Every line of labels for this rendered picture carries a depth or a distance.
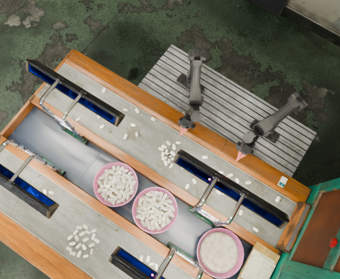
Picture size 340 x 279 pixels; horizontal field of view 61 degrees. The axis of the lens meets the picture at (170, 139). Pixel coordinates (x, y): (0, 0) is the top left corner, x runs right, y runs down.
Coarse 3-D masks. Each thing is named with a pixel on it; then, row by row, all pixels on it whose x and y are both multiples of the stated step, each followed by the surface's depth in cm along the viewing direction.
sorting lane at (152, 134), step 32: (64, 64) 199; (64, 96) 192; (96, 96) 192; (96, 128) 186; (128, 128) 186; (160, 128) 187; (160, 160) 181; (224, 160) 181; (192, 192) 175; (256, 192) 176; (256, 224) 171
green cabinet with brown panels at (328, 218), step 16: (320, 192) 164; (336, 192) 149; (320, 208) 155; (336, 208) 140; (304, 224) 159; (320, 224) 146; (336, 224) 132; (304, 240) 152; (320, 240) 137; (288, 256) 155; (304, 256) 142; (320, 256) 129; (336, 256) 116; (288, 272) 145; (304, 272) 131; (320, 272) 120; (336, 272) 110
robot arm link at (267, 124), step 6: (294, 96) 155; (288, 102) 155; (294, 102) 154; (282, 108) 155; (288, 108) 155; (294, 108) 154; (300, 108) 156; (276, 114) 156; (282, 114) 155; (264, 120) 156; (270, 120) 156; (276, 120) 155; (258, 126) 158; (264, 126) 156; (270, 126) 155; (264, 132) 156
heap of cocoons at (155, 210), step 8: (152, 192) 175; (160, 192) 175; (144, 200) 173; (152, 200) 173; (160, 200) 175; (168, 200) 173; (136, 208) 173; (144, 208) 172; (152, 208) 172; (160, 208) 173; (168, 208) 173; (136, 216) 170; (144, 216) 171; (152, 216) 170; (160, 216) 170; (168, 216) 172; (144, 224) 169; (152, 224) 169; (160, 224) 171
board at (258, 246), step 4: (256, 244) 164; (260, 244) 164; (256, 248) 163; (260, 248) 163; (264, 248) 163; (264, 252) 163; (268, 252) 163; (272, 252) 163; (248, 256) 163; (268, 256) 162; (272, 256) 162; (276, 256) 162; (276, 260) 162; (244, 264) 161; (240, 272) 160; (240, 276) 159
